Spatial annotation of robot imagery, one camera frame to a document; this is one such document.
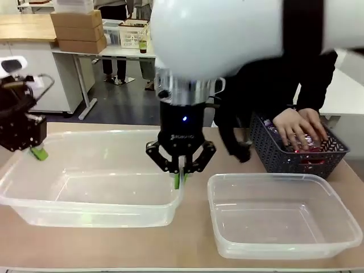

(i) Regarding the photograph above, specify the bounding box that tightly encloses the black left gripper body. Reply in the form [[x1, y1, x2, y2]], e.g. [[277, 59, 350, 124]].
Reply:
[[0, 113, 48, 153]]

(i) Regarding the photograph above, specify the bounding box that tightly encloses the large clear plastic container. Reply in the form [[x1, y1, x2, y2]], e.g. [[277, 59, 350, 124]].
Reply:
[[0, 130, 185, 228]]

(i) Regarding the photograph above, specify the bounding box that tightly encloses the white lattice basket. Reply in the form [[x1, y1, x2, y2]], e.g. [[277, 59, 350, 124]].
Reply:
[[118, 19, 151, 49]]

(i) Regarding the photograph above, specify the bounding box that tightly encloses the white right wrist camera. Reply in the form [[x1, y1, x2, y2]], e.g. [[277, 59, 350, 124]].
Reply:
[[209, 77, 227, 97]]

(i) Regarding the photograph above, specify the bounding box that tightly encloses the white cabinet wooden top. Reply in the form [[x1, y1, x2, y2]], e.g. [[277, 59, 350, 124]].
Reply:
[[0, 13, 96, 118]]

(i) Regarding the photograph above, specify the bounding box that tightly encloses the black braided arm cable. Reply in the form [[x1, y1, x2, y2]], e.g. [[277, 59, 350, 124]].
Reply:
[[283, 0, 327, 56], [0, 75, 38, 120]]

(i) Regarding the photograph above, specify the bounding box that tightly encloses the white desk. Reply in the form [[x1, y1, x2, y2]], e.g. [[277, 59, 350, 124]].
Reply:
[[52, 42, 158, 121]]

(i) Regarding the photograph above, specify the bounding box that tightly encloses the bystander in grey skirt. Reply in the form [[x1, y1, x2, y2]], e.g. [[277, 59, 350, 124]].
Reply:
[[126, 0, 156, 91]]

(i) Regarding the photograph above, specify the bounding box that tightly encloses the person's left forearm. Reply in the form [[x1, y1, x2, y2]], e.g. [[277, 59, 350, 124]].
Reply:
[[295, 52, 339, 117]]

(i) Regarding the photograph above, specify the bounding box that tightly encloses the dark grey woven basket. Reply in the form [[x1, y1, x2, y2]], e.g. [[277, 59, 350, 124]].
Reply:
[[249, 110, 350, 181]]

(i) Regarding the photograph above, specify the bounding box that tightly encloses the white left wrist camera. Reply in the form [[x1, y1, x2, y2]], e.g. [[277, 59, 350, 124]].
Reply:
[[0, 56, 28, 72]]

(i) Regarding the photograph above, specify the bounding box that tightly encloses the small clear plastic container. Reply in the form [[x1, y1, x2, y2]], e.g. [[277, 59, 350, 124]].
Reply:
[[206, 172, 363, 260]]

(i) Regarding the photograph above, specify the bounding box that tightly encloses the white side table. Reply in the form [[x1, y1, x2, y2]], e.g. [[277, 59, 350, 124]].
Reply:
[[318, 48, 364, 125]]

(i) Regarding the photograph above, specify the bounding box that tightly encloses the clear storage box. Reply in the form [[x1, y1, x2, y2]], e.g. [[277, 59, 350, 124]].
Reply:
[[101, 18, 123, 46]]

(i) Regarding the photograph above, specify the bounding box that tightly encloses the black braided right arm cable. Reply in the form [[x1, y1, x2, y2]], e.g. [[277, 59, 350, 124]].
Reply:
[[283, 0, 327, 56]]

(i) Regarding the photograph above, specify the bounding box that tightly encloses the person's right hand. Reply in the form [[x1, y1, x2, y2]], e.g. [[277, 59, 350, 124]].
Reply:
[[273, 109, 309, 151]]

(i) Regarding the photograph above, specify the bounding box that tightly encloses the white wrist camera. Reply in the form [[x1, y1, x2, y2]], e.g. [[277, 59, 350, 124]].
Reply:
[[0, 56, 28, 72], [209, 77, 227, 97]]

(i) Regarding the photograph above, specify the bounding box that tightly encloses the thin grey cable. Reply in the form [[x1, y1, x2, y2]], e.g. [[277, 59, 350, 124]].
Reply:
[[34, 73, 55, 100]]

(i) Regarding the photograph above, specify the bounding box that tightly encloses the person's black clothed torso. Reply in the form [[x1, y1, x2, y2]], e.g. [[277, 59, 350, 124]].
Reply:
[[213, 49, 339, 164]]

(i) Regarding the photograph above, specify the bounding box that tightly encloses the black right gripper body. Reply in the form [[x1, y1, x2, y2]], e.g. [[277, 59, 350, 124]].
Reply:
[[158, 102, 207, 166]]

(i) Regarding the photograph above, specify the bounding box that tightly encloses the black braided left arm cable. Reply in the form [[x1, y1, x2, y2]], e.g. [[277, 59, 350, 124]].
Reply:
[[0, 75, 38, 120]]

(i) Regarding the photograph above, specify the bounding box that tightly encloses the person's left hand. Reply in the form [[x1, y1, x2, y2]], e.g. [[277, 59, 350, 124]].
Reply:
[[298, 107, 328, 142]]

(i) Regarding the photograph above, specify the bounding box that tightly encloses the crushed red soda can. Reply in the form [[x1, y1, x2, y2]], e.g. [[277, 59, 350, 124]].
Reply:
[[294, 140, 324, 154]]

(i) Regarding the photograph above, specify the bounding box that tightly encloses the brown cardboard box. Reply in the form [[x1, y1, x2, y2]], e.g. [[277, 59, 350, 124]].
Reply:
[[53, 23, 105, 42], [50, 9, 102, 29], [57, 36, 107, 54]]

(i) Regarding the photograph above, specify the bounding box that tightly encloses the bystander in black trousers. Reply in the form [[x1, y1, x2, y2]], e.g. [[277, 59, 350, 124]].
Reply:
[[93, 0, 128, 85]]

